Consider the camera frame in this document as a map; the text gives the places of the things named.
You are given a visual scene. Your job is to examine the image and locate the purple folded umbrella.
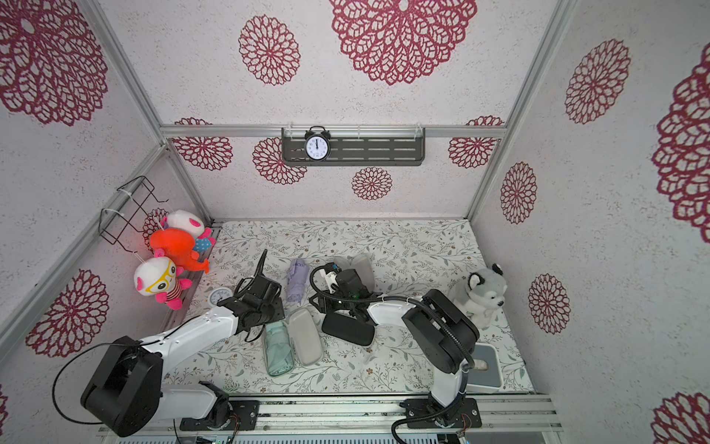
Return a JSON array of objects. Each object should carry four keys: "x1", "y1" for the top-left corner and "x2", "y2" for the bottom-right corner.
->
[{"x1": 287, "y1": 258, "x2": 310, "y2": 303}]

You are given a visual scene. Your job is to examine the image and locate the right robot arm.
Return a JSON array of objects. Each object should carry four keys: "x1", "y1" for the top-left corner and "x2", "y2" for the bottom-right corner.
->
[{"x1": 309, "y1": 262, "x2": 480, "y2": 443}]

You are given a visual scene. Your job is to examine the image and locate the white plush with glasses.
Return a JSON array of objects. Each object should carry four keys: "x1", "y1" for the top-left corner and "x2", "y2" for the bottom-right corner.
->
[{"x1": 133, "y1": 255, "x2": 193, "y2": 311}]

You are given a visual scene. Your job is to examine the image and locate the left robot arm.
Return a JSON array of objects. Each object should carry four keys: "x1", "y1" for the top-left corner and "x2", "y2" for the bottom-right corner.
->
[{"x1": 80, "y1": 253, "x2": 285, "y2": 438}]

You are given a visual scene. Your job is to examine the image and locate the black alarm clock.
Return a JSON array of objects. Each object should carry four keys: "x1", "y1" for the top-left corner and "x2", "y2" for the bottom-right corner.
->
[{"x1": 304, "y1": 125, "x2": 331, "y2": 161}]

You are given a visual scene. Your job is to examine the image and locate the orange plush toy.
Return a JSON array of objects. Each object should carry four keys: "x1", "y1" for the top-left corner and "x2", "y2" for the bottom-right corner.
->
[{"x1": 149, "y1": 228, "x2": 210, "y2": 274}]

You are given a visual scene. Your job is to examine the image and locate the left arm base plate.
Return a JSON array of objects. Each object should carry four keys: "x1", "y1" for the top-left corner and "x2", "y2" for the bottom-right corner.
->
[{"x1": 177, "y1": 400, "x2": 260, "y2": 431}]

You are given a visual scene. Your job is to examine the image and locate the white alarm clock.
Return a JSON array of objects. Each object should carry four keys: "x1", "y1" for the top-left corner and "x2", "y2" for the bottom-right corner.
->
[{"x1": 208, "y1": 287, "x2": 234, "y2": 307}]

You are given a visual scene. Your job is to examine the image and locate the black wire rack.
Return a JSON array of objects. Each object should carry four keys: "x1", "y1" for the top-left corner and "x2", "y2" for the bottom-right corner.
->
[{"x1": 97, "y1": 175, "x2": 168, "y2": 255}]

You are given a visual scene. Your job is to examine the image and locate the white pink plush top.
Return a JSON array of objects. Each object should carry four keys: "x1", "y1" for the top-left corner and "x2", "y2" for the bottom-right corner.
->
[{"x1": 160, "y1": 210, "x2": 216, "y2": 253}]

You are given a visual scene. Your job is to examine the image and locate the husky plush toy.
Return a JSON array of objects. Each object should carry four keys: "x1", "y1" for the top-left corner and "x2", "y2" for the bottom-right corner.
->
[{"x1": 447, "y1": 264, "x2": 508, "y2": 330}]

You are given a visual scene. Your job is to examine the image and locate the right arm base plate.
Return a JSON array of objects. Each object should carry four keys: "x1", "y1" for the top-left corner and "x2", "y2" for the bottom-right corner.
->
[{"x1": 399, "y1": 397, "x2": 483, "y2": 429}]

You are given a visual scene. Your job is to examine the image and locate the green umbrella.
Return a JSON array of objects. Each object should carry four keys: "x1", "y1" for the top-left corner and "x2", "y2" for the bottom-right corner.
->
[{"x1": 264, "y1": 321, "x2": 294, "y2": 377}]

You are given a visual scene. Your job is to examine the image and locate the grey wall shelf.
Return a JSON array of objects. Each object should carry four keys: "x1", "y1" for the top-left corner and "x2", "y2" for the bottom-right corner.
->
[{"x1": 281, "y1": 128, "x2": 426, "y2": 168}]

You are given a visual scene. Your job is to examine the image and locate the grey tray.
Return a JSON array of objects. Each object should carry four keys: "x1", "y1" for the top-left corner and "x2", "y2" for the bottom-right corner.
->
[{"x1": 467, "y1": 343, "x2": 503, "y2": 394}]

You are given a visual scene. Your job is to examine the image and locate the black umbrella case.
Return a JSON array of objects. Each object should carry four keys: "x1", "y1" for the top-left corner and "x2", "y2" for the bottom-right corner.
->
[{"x1": 322, "y1": 313, "x2": 375, "y2": 347}]

